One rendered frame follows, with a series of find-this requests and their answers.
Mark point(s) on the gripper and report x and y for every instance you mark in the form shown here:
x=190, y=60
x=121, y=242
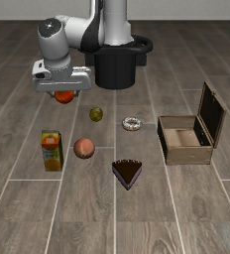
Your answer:
x=62, y=80

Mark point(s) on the red tomato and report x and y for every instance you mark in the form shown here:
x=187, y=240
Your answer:
x=64, y=97

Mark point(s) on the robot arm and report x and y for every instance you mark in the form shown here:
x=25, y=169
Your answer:
x=113, y=29

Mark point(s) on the wooden box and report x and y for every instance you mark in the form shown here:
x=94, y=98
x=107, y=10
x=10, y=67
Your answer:
x=186, y=145

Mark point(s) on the wooden box lid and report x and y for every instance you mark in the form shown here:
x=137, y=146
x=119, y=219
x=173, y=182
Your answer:
x=212, y=112

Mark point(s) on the green round fruit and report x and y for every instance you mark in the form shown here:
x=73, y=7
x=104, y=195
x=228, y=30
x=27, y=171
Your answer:
x=96, y=114

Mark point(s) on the pink peach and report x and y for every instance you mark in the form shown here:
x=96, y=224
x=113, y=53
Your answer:
x=84, y=148

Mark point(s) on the orange juice carton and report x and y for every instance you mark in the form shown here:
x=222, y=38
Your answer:
x=52, y=151

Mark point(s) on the white sprinkled donut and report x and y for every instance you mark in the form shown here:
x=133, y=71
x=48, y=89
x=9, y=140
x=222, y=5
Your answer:
x=132, y=123

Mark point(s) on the chocolate cake wedge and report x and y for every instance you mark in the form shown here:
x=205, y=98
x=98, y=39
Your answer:
x=127, y=171

